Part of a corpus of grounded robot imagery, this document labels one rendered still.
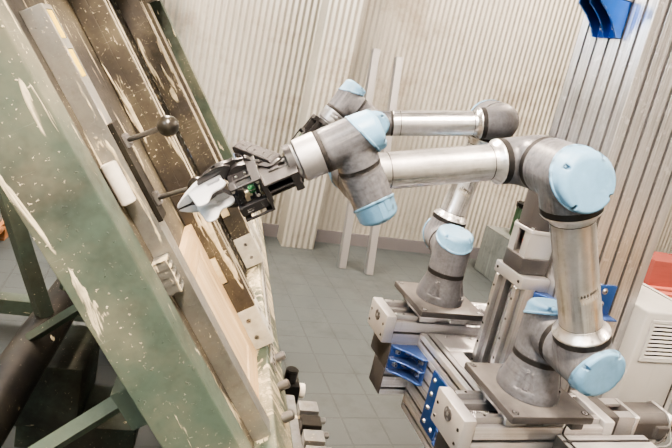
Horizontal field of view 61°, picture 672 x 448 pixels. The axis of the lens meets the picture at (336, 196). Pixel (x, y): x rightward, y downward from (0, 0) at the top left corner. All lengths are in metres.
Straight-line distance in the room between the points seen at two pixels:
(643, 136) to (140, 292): 1.24
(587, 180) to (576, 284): 0.22
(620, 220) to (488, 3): 4.25
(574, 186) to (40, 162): 0.86
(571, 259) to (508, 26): 4.75
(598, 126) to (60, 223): 1.26
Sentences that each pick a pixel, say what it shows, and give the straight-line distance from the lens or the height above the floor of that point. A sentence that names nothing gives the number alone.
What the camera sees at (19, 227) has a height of 1.01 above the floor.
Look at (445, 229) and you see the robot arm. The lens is 1.82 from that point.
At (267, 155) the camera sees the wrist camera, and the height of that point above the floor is 1.53.
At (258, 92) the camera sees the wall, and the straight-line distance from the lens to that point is 5.05.
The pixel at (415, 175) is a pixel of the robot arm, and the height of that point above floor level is 1.52.
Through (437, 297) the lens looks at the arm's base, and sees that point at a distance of 1.83.
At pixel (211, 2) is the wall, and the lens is 4.99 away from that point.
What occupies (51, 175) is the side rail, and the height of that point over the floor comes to 1.47.
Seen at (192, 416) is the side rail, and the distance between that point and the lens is 1.00.
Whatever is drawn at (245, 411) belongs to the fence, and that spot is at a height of 0.96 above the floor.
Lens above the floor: 1.71
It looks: 13 degrees down
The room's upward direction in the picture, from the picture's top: 12 degrees clockwise
